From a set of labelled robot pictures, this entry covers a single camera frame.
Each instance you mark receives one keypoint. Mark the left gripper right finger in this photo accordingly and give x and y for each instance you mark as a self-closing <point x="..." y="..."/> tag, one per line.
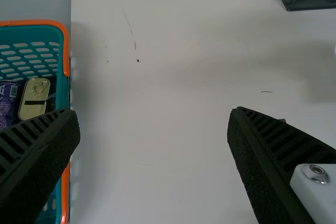
<point x="265" y="161"/>

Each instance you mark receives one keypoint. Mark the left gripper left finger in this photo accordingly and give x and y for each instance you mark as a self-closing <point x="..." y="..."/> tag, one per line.
<point x="39" y="161"/>

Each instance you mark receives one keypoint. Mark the teal shopping basket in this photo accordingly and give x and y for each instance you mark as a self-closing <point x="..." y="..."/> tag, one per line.
<point x="39" y="51"/>

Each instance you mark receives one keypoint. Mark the gold rectangular tin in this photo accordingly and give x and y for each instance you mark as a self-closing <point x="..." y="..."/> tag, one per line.
<point x="34" y="98"/>

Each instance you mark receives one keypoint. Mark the purple can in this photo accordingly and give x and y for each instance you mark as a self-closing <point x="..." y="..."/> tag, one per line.
<point x="8" y="103"/>

